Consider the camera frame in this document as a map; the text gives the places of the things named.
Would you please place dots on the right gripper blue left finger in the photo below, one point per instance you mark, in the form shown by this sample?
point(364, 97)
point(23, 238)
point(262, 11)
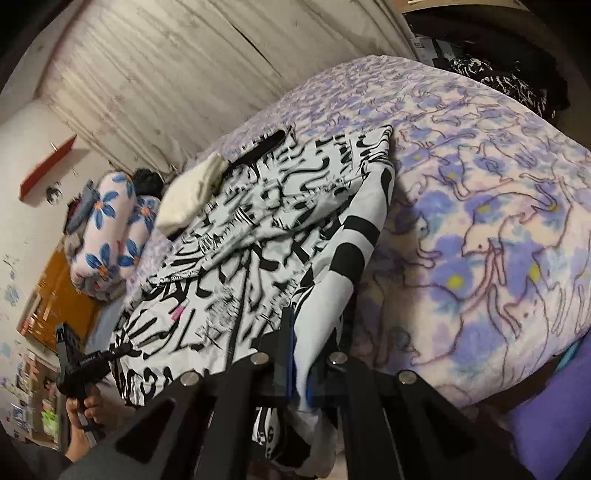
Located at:
point(284, 370)

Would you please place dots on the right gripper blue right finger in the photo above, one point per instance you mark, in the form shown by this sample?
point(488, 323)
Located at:
point(324, 383)

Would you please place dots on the black white graffiti jacket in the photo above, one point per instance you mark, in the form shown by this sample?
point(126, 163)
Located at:
point(287, 235)

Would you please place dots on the grey clothes pile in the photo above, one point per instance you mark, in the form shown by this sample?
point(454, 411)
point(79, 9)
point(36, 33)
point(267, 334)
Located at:
point(80, 207)

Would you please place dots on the black clothing bundle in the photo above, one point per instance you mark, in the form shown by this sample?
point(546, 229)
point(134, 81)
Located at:
point(147, 183)

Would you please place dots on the person left hand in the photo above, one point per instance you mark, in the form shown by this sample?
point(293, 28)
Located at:
point(95, 408)

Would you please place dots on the orange wooden bedside cabinet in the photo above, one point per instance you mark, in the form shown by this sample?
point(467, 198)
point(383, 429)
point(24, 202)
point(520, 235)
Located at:
point(55, 300)

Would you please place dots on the pink blue flower rolled quilt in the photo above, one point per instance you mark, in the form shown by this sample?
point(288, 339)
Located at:
point(106, 249)

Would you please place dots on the purple cat print blanket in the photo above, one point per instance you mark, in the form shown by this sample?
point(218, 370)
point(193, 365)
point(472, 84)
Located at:
point(481, 272)

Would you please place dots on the cream folded fleece garment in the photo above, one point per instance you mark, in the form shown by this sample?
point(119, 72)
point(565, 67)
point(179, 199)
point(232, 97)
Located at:
point(188, 193)

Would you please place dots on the beige patterned curtain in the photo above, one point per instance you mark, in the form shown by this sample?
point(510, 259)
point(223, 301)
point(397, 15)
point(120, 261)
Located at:
point(147, 83)

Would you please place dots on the black white patterned cloth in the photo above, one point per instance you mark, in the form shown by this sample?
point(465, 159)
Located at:
point(543, 91)

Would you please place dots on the cartoon face wall sticker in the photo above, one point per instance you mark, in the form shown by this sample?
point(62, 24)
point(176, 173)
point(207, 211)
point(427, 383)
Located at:
point(53, 193)

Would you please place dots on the red wall shelf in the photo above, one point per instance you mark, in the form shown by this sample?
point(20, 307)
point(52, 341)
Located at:
point(41, 169)

